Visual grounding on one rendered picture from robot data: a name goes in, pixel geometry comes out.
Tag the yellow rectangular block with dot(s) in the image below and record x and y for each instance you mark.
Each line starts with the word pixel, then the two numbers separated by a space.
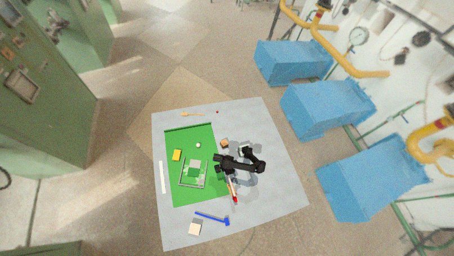
pixel 176 155

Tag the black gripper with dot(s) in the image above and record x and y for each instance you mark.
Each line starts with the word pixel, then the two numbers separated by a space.
pixel 218 169

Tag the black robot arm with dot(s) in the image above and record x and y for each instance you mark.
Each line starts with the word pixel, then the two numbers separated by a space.
pixel 228 163

